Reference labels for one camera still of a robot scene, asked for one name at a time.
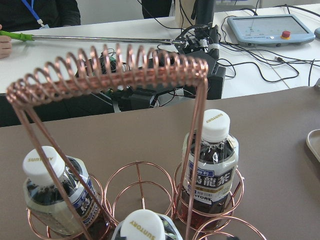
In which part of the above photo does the tea bottle rack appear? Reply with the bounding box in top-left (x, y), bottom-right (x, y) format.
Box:
top-left (22, 146), bottom-right (100, 236)
top-left (180, 109), bottom-right (239, 229)

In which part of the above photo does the green handled metal reacher stick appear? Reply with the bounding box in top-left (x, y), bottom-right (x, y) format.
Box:
top-left (0, 30), bottom-right (185, 45)

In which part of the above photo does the person in dark clothes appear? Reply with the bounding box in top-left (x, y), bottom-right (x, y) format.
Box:
top-left (0, 0), bottom-right (81, 60)

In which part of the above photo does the beige serving tray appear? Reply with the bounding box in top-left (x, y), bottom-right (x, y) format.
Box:
top-left (306, 129), bottom-right (320, 162)

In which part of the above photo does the black electronics device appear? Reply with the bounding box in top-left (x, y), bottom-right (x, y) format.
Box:
top-left (74, 24), bottom-right (223, 112)

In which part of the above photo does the tea bottle rack left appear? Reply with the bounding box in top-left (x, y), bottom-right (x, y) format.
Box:
top-left (22, 146), bottom-right (100, 236)

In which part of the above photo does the tea bottle rack right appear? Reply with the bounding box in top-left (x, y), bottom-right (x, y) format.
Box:
top-left (180, 109), bottom-right (239, 229)

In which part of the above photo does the oolong tea bottle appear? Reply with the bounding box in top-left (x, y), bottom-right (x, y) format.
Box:
top-left (111, 209), bottom-right (183, 240)

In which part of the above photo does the blue teach pendant with screen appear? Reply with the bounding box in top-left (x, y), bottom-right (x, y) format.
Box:
top-left (227, 14), bottom-right (316, 47)

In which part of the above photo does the copper wire bottle rack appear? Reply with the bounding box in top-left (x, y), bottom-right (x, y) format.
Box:
top-left (5, 44), bottom-right (268, 240)

